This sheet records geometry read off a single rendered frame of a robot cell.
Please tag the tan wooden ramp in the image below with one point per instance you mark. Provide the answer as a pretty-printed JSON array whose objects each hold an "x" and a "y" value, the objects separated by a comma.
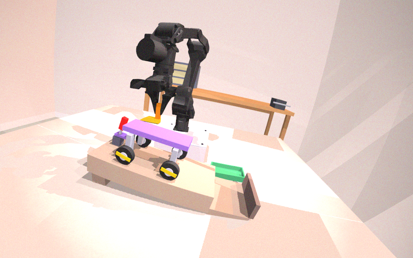
[{"x": 196, "y": 186}]

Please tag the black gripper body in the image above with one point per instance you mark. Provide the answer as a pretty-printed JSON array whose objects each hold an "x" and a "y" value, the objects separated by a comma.
[{"x": 160, "y": 69}]

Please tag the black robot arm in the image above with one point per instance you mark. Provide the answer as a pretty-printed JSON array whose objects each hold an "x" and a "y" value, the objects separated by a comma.
[{"x": 160, "y": 47}]

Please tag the green tray floor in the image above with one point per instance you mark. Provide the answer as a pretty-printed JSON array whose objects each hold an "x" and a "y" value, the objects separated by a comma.
[{"x": 228, "y": 171}]

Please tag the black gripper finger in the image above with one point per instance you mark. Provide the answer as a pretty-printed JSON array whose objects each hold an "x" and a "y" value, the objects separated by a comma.
[
  {"x": 165, "y": 99},
  {"x": 154, "y": 99}
]

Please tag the red-headed pin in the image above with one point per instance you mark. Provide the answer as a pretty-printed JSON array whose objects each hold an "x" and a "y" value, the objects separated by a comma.
[{"x": 124, "y": 120}]

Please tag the purple wheeled trolley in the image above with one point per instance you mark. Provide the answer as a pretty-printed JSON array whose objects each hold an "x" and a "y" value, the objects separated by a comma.
[{"x": 146, "y": 132}]

